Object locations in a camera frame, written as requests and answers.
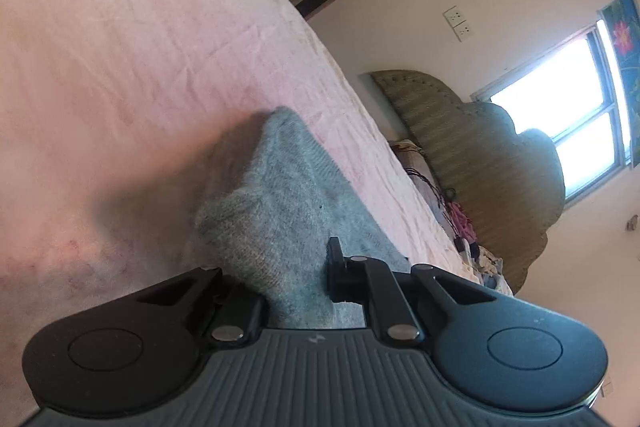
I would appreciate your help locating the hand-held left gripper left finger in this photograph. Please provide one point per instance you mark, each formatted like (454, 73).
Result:
(240, 307)

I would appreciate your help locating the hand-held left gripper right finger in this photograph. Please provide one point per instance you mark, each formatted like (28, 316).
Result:
(338, 278)

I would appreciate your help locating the grey sweater with navy sleeves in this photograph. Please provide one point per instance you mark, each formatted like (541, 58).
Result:
(280, 207)

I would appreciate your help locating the pink garment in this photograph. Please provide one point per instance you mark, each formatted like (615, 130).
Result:
(461, 222)

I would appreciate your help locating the beige patterned cloth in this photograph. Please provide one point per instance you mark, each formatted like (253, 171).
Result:
(415, 162)

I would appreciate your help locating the olive upholstered headboard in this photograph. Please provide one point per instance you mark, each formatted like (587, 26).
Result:
(480, 157)

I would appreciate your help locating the pink bedsheet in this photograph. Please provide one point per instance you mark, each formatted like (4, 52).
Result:
(125, 82)

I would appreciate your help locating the window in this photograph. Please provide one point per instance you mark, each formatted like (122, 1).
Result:
(560, 107)

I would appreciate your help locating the floral curtain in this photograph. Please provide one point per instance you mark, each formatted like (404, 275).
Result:
(625, 47)

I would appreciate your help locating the white wall socket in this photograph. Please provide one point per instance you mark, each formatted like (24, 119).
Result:
(458, 23)

